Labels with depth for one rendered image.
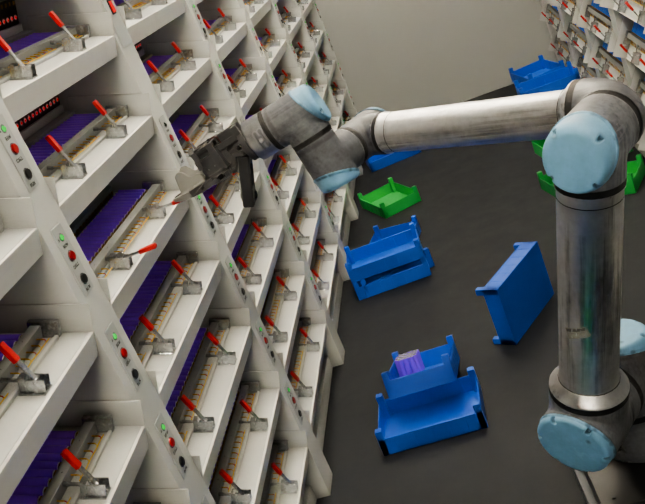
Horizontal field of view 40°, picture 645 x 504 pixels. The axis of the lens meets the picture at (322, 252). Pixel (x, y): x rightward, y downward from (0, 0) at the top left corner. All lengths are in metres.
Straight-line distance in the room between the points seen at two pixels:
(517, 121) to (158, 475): 0.90
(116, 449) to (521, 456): 1.17
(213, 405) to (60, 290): 0.57
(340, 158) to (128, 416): 0.66
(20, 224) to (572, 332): 0.96
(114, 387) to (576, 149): 0.84
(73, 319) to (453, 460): 1.25
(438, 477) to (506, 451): 0.19
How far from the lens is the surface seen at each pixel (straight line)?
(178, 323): 1.85
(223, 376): 2.00
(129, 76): 2.05
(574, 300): 1.60
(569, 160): 1.44
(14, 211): 1.42
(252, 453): 2.06
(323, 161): 1.77
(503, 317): 2.74
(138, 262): 1.71
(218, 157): 1.82
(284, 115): 1.77
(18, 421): 1.27
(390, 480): 2.42
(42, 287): 1.46
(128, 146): 1.87
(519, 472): 2.29
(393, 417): 2.65
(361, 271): 3.40
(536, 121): 1.63
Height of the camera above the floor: 1.39
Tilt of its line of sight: 20 degrees down
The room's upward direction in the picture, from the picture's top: 23 degrees counter-clockwise
